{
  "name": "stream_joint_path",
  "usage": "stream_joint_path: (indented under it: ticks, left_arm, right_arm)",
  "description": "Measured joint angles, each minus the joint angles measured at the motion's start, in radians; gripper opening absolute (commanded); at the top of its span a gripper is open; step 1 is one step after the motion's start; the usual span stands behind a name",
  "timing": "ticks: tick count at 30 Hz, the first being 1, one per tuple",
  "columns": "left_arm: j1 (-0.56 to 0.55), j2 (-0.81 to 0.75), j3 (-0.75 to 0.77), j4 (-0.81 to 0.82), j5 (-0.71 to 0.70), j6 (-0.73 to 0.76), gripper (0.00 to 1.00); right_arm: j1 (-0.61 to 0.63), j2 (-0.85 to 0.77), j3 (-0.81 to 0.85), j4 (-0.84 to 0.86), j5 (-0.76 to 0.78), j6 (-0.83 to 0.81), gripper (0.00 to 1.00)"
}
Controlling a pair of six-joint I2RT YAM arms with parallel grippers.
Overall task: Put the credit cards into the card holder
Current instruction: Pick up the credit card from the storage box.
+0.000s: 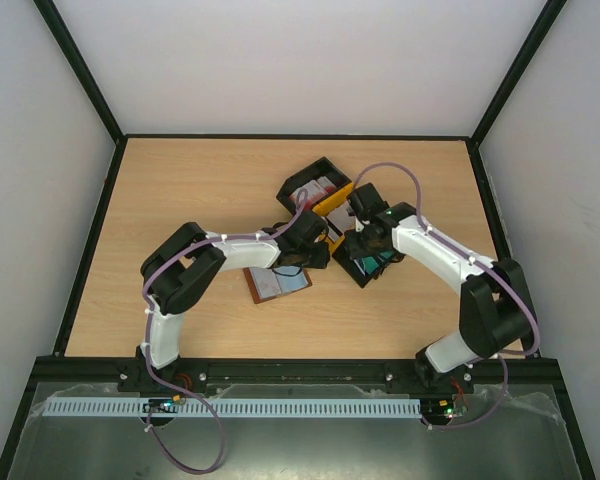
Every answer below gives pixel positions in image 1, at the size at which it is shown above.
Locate brown leather card holder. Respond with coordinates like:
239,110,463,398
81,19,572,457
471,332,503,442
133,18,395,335
243,266,312,304

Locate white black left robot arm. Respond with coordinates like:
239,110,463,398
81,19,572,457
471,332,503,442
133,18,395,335
138,209,330,390

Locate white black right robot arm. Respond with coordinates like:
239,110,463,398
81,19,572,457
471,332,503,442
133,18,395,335
344,183,537,392

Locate teal card stack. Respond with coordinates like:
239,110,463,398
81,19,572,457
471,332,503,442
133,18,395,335
354,252,394,276

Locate red white card stack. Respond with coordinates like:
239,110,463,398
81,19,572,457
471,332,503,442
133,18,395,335
289,176,339,209

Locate black right tray compartment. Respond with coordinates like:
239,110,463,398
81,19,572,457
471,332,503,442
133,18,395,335
331,237,404,288

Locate black tray compartment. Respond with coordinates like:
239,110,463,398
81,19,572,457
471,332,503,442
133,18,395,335
331,237,404,288
276,157,351,214

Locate yellow middle tray compartment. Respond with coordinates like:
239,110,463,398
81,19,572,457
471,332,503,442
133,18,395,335
312,182,355,254

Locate black left tray compartment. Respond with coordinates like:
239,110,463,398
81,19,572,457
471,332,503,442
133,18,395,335
276,157,351,214

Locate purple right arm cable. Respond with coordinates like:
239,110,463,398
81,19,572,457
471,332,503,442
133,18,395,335
352,161,540,432

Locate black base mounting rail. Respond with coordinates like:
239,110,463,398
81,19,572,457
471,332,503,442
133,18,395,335
117,357,476,396

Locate light blue slotted cable duct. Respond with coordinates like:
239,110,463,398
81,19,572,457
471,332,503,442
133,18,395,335
42,397,421,419

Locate black metal cage frame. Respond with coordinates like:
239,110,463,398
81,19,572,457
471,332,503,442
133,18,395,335
0,0,595,479

